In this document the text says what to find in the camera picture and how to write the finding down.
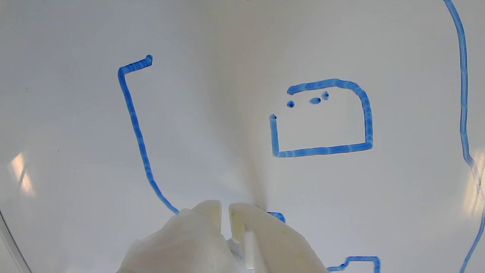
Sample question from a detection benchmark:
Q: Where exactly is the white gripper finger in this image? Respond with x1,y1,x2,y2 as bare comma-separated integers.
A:
228,202,329,273
117,200,245,273

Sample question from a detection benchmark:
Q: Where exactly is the large white whiteboard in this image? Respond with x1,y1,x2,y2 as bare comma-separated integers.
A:
0,0,485,273

